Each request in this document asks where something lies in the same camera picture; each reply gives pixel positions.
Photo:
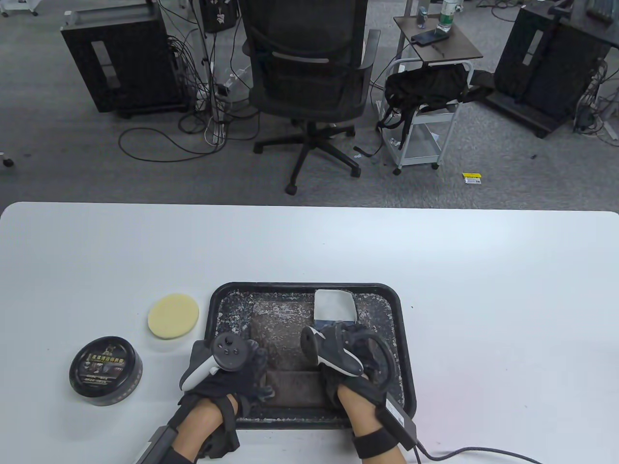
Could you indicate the black white hand controller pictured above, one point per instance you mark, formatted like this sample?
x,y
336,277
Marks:
x,y
231,350
333,353

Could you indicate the black mesh office chair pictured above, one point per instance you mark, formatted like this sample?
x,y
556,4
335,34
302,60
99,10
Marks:
x,y
309,63

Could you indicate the small clear bottle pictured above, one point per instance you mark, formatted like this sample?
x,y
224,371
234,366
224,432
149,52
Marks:
x,y
422,17

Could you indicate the black wrist camera unit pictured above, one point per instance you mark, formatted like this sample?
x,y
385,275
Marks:
x,y
399,420
152,447

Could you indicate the black pouch white print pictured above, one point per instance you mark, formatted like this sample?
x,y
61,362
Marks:
x,y
217,14

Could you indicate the yellow round sponge pad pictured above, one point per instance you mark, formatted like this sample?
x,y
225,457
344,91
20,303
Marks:
x,y
173,316

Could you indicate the black backpack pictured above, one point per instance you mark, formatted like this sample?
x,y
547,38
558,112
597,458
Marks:
x,y
425,84

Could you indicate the clear bottle green label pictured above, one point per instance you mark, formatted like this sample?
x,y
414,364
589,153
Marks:
x,y
447,17

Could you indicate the yellow black sticker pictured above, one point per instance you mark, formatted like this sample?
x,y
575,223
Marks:
x,y
472,178

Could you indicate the white desk leg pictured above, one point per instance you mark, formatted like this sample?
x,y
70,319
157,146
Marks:
x,y
205,58

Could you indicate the black plastic tray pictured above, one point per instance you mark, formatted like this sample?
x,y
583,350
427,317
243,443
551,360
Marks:
x,y
232,299

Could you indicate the brown side table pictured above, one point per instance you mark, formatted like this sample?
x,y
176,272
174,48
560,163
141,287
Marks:
x,y
454,46

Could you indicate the black wheeled cabinet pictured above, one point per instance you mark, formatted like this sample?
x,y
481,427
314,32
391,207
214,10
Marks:
x,y
546,63
130,63

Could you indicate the black caster wheel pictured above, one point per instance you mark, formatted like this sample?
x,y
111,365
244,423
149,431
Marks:
x,y
7,162

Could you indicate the white wheeled base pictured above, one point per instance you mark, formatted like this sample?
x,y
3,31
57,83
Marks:
x,y
19,6

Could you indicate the person's right forearm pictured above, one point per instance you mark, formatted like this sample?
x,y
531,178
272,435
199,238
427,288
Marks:
x,y
362,411

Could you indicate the white power strip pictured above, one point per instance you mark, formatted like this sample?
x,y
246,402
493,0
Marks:
x,y
215,131

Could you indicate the white rolling cart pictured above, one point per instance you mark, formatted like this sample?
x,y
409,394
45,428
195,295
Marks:
x,y
425,145

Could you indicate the person's left forearm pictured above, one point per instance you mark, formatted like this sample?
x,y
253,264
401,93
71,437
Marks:
x,y
198,420

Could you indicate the black leather care cream tin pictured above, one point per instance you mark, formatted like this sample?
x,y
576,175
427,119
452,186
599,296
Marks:
x,y
104,369

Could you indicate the person's right hand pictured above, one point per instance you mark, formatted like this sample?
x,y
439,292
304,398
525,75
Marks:
x,y
333,384

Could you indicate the brown leather bag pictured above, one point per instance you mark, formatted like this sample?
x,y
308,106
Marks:
x,y
285,333

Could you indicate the person's left hand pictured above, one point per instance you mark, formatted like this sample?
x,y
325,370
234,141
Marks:
x,y
254,362

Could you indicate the black smartphone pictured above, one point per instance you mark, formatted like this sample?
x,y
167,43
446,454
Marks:
x,y
428,37

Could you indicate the white grey cloth swatch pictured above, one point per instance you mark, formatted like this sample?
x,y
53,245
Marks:
x,y
333,304

